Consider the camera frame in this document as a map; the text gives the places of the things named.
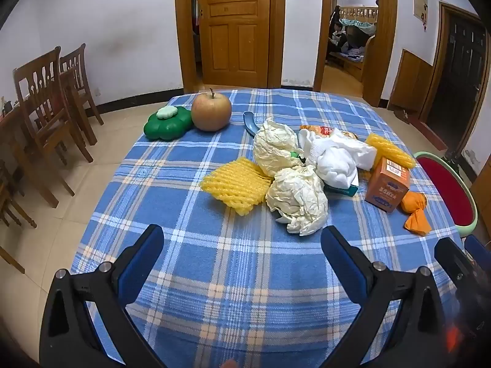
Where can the white knitted glove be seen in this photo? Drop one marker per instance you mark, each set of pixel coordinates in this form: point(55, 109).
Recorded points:
point(337, 165)

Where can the red basin with green rim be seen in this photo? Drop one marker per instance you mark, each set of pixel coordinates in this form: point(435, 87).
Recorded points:
point(448, 188)

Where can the orange snack packet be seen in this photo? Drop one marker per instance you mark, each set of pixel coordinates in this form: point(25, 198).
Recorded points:
point(322, 130)

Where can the dark entrance door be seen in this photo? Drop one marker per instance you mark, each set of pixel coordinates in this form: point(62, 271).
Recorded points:
point(456, 73)

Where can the yellow foam fruit net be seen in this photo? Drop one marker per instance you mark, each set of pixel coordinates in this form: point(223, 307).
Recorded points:
point(387, 149)
point(234, 184)

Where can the orange crumpled wrapper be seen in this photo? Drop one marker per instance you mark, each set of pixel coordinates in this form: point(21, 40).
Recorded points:
point(414, 207)

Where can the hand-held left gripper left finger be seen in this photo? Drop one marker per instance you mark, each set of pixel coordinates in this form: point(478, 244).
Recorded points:
point(142, 260)

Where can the wall fuse box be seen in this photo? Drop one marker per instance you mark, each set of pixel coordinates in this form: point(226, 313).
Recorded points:
point(420, 4)

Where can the wooden chair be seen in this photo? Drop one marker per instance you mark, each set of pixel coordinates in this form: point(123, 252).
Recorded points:
point(78, 80)
point(38, 96)

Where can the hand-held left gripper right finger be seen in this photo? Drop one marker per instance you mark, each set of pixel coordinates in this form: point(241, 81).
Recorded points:
point(345, 264)

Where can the crumpled cream paper ball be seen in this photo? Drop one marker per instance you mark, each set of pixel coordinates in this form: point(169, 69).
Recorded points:
point(297, 195)
point(272, 145)

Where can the orange cardboard box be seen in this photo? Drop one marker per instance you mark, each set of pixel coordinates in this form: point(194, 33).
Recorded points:
point(385, 188)

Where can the red door mat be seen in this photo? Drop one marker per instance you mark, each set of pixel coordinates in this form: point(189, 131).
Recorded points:
point(427, 132)

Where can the white teal toothpaste box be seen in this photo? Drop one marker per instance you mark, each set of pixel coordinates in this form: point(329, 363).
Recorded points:
point(341, 191)

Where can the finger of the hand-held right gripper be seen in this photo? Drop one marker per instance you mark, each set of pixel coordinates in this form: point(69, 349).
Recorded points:
point(454, 264)
point(479, 249)

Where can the low wooden wall cabinet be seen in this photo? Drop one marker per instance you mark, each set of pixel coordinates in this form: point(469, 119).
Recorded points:
point(412, 80)

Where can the red-yellow apple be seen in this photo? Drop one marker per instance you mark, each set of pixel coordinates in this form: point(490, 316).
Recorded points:
point(211, 111)

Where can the wooden bunk bed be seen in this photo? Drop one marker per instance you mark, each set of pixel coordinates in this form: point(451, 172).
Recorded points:
point(356, 19)

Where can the brown shoes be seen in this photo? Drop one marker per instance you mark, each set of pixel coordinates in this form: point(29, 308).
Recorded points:
point(403, 115)

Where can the wooden panel door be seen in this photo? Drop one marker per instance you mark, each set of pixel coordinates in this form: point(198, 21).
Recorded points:
point(234, 27)

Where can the blue plaid blanket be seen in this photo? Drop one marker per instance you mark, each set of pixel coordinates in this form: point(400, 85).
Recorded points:
point(191, 276)

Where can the light blue plastic spoon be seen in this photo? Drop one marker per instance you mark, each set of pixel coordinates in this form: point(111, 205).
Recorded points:
point(249, 120)

